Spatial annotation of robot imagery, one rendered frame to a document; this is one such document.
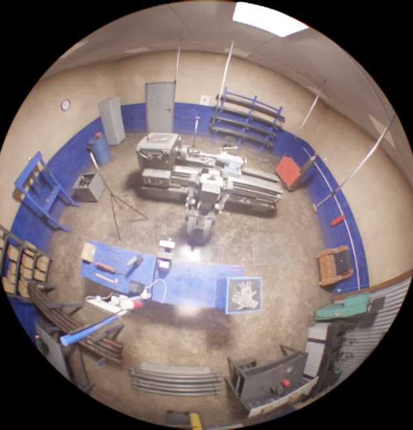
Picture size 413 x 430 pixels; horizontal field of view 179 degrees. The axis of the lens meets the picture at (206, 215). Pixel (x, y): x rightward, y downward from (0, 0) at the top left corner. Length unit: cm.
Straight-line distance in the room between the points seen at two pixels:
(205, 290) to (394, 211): 445
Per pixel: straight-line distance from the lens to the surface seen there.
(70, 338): 47
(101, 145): 456
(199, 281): 157
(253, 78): 515
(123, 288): 171
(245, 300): 126
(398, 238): 429
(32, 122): 407
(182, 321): 251
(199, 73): 505
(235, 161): 239
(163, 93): 531
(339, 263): 420
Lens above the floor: 241
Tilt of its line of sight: 58 degrees down
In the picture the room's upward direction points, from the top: 18 degrees clockwise
